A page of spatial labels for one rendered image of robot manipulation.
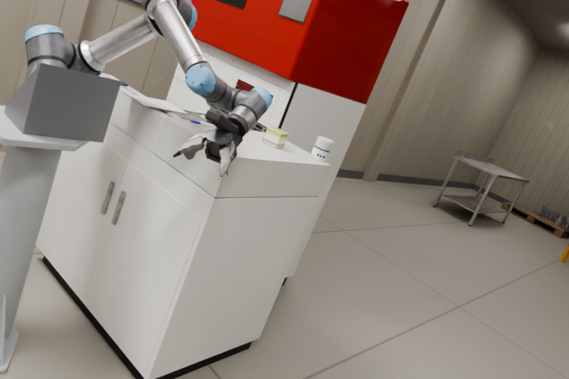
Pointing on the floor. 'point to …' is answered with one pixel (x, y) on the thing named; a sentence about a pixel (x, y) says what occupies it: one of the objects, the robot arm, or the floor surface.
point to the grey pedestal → (22, 215)
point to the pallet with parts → (542, 218)
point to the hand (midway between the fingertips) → (195, 164)
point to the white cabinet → (165, 256)
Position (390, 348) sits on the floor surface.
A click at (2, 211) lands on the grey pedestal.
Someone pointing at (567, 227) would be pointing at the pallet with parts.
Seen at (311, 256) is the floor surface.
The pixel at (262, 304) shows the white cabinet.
